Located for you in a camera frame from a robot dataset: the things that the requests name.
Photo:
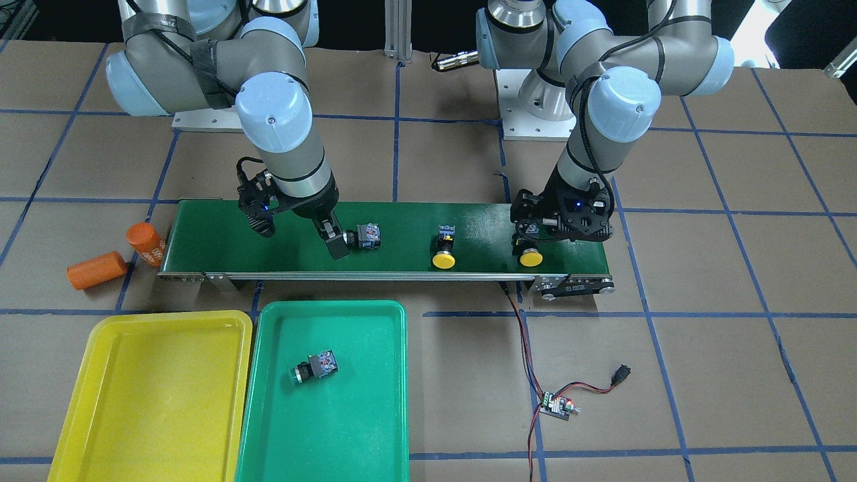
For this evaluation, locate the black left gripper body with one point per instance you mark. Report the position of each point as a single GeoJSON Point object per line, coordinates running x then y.
{"type": "Point", "coordinates": [541, 203]}

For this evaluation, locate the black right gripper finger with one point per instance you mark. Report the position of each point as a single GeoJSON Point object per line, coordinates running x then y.
{"type": "Point", "coordinates": [335, 239]}

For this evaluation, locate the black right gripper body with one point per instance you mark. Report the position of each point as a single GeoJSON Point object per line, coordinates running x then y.
{"type": "Point", "coordinates": [319, 205]}

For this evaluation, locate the green push button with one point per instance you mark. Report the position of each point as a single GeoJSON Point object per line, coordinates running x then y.
{"type": "Point", "coordinates": [315, 367]}
{"type": "Point", "coordinates": [364, 237]}

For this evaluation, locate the yellow push button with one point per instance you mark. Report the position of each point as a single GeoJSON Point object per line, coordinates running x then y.
{"type": "Point", "coordinates": [442, 257]}
{"type": "Point", "coordinates": [525, 244]}

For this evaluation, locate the orange cylinder with label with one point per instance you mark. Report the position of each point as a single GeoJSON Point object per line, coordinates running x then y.
{"type": "Point", "coordinates": [148, 243]}

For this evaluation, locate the orange cylinder plain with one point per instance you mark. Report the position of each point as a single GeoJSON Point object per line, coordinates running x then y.
{"type": "Point", "coordinates": [97, 270]}

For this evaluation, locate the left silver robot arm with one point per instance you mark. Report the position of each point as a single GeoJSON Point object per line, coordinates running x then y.
{"type": "Point", "coordinates": [613, 85]}

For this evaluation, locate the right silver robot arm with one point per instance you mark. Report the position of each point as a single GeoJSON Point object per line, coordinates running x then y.
{"type": "Point", "coordinates": [248, 55]}

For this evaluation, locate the green conveyor belt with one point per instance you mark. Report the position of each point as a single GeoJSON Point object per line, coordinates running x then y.
{"type": "Point", "coordinates": [211, 240]}

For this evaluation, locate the small motor controller board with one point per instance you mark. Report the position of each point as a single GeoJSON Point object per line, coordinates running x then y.
{"type": "Point", "coordinates": [557, 406]}

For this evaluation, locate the green plastic tray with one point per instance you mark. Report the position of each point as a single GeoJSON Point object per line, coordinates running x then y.
{"type": "Point", "coordinates": [349, 426]}

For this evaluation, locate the yellow plastic tray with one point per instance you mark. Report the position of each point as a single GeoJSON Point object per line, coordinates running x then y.
{"type": "Point", "coordinates": [158, 397]}

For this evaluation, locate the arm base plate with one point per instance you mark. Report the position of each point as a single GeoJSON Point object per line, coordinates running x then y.
{"type": "Point", "coordinates": [208, 121]}
{"type": "Point", "coordinates": [531, 108]}

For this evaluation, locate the aluminium frame post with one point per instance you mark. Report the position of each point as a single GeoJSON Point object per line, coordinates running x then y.
{"type": "Point", "coordinates": [398, 17]}

